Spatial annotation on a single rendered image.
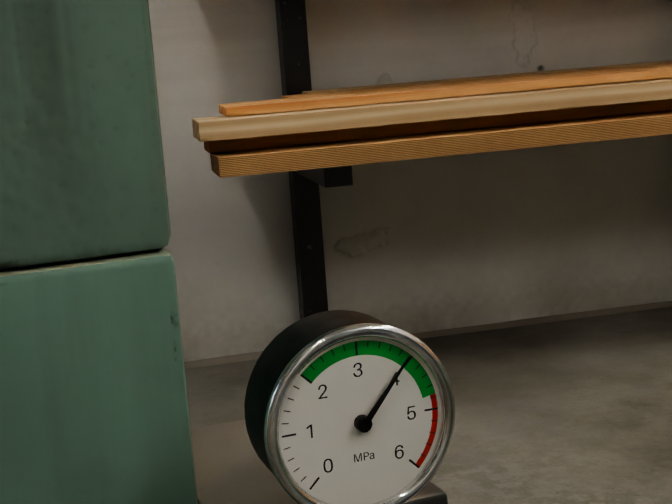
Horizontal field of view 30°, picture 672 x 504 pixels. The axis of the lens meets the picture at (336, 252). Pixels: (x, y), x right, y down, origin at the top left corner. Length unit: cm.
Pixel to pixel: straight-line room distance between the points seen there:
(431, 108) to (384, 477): 216
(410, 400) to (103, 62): 15
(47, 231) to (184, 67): 252
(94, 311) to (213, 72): 252
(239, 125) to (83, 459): 204
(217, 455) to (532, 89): 220
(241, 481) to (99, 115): 14
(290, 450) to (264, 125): 210
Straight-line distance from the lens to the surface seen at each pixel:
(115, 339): 43
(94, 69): 42
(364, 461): 40
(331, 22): 299
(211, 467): 48
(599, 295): 327
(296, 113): 248
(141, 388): 43
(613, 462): 225
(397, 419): 40
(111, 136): 42
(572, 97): 264
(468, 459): 228
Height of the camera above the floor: 78
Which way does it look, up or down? 10 degrees down
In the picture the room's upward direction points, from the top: 4 degrees counter-clockwise
